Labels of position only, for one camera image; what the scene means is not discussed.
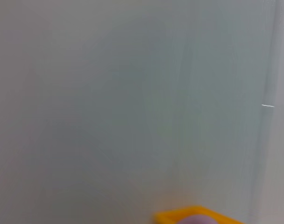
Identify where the yellow plastic storage bin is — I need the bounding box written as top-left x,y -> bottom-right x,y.
153,205 -> 245,224

